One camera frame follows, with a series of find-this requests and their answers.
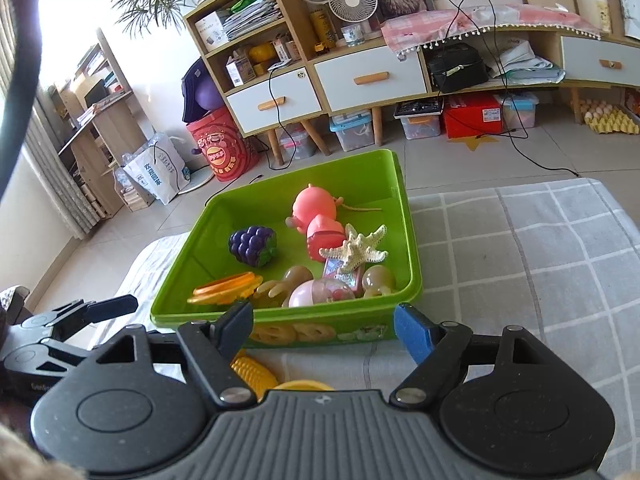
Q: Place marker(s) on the dark blue bag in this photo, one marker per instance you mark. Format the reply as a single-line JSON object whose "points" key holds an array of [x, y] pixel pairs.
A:
{"points": [[192, 85]]}

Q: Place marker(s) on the beige rubber hand toy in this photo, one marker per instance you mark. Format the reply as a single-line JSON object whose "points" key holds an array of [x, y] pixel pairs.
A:
{"points": [[295, 280]]}

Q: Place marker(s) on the row of eggs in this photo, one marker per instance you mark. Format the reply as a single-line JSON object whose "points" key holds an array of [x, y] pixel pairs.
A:
{"points": [[597, 109]]}

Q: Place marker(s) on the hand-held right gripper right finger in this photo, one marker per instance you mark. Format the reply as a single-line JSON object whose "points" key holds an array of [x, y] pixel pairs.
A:
{"points": [[412, 332]]}

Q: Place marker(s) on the yellow star sticker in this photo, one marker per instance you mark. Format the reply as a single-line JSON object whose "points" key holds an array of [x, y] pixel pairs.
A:
{"points": [[475, 144]]}

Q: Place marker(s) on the purple toy grapes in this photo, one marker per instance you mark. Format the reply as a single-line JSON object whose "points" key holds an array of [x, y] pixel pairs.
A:
{"points": [[250, 242]]}

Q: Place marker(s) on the red bucket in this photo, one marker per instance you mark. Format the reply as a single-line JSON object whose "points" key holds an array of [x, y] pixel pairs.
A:
{"points": [[222, 145]]}

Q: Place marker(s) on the striped window curtain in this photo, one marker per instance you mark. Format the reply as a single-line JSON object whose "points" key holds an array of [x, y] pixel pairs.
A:
{"points": [[55, 170]]}

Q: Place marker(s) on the yellow toy corn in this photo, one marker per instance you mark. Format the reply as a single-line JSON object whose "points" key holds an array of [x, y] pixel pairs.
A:
{"points": [[252, 375]]}

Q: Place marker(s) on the orange plastic toy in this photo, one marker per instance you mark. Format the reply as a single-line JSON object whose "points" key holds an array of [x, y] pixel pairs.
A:
{"points": [[225, 287]]}

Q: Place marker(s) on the stack of books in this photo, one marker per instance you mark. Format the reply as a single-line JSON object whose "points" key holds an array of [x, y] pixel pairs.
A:
{"points": [[135, 197]]}

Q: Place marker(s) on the black bag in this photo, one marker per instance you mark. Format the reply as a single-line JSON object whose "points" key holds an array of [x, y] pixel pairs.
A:
{"points": [[457, 67]]}

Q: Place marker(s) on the green plastic box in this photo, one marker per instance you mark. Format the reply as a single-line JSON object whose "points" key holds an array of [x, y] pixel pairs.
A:
{"points": [[215, 240]]}

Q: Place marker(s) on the beige starfish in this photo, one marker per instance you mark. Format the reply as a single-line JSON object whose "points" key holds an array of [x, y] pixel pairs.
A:
{"points": [[357, 252]]}

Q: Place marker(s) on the yellow toy pot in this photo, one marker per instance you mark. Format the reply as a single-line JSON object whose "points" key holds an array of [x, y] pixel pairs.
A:
{"points": [[300, 386]]}

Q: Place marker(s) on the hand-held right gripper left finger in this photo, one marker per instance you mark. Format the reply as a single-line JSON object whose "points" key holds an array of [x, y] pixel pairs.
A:
{"points": [[235, 325]]}

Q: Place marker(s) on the blue-lidded storage box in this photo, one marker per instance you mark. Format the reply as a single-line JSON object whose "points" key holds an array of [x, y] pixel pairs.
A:
{"points": [[350, 130]]}

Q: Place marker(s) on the black book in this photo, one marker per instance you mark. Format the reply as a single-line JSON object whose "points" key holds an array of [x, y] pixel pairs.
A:
{"points": [[417, 107]]}

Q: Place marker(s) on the small white fan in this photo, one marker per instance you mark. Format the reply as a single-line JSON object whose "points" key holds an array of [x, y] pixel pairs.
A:
{"points": [[352, 0]]}

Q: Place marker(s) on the grey checked blanket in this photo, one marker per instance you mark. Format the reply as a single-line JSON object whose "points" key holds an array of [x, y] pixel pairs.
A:
{"points": [[525, 285]]}

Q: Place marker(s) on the purple ball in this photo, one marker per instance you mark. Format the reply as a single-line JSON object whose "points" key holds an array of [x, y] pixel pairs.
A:
{"points": [[211, 99]]}

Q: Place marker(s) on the clear storage box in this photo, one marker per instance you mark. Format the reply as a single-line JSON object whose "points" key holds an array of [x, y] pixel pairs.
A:
{"points": [[420, 129], [297, 147], [520, 112]]}

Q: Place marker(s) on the small cardboard box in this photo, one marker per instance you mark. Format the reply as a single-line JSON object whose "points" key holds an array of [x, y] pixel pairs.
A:
{"points": [[240, 67]]}

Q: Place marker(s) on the white drawer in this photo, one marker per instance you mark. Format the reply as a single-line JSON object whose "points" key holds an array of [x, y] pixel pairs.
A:
{"points": [[245, 110], [340, 85], [580, 60]]}

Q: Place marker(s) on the red cardboard box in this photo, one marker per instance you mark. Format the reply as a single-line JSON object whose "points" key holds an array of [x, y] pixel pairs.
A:
{"points": [[465, 120]]}

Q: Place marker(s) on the white cardboard box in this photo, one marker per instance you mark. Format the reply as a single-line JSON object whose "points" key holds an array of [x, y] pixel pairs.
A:
{"points": [[212, 30]]}

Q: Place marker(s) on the pink and clear capsule ball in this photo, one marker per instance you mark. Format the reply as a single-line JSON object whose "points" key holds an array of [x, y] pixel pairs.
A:
{"points": [[305, 295]]}

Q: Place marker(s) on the yellow can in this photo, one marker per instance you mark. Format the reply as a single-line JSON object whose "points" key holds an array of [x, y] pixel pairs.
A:
{"points": [[322, 27]]}

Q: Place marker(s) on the red plastic toy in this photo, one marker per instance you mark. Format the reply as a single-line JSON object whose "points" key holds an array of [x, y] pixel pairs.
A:
{"points": [[325, 235]]}

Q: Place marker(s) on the beige round rubber toy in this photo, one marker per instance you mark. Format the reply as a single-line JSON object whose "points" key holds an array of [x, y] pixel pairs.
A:
{"points": [[380, 280]]}

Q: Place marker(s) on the pink tasselled cloth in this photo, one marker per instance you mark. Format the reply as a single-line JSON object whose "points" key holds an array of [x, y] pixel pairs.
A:
{"points": [[500, 17]]}

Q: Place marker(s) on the pink card box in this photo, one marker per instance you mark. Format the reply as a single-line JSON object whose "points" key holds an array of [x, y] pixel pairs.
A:
{"points": [[357, 282]]}

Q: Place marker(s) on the white shopping bag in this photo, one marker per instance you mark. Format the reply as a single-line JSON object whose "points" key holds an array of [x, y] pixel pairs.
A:
{"points": [[155, 170]]}

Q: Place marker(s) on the pink round pig toy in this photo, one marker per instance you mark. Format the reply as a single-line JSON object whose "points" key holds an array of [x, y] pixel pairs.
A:
{"points": [[312, 205]]}

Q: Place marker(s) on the white round fan base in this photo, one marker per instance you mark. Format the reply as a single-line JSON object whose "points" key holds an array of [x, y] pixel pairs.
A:
{"points": [[200, 180]]}

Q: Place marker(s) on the wooden desk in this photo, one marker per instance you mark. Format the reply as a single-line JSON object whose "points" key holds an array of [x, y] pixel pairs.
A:
{"points": [[100, 135]]}

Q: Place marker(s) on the wooden cabinet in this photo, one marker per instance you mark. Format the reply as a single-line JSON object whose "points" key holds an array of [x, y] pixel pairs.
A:
{"points": [[377, 130]]}

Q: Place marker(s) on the stack of papers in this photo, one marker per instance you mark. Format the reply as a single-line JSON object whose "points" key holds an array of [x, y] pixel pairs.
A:
{"points": [[255, 17]]}

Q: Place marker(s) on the white folded cloth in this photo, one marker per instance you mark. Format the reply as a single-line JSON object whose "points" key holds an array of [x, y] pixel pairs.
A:
{"points": [[525, 62]]}

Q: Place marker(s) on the yellow toy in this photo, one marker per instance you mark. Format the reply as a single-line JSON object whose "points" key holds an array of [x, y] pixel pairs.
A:
{"points": [[262, 53]]}

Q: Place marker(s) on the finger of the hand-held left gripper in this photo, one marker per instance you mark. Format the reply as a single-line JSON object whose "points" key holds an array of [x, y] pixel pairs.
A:
{"points": [[112, 306], [70, 351]]}

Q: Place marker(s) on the yellow egg tray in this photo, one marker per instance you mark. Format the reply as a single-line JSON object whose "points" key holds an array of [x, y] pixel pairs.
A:
{"points": [[615, 125]]}

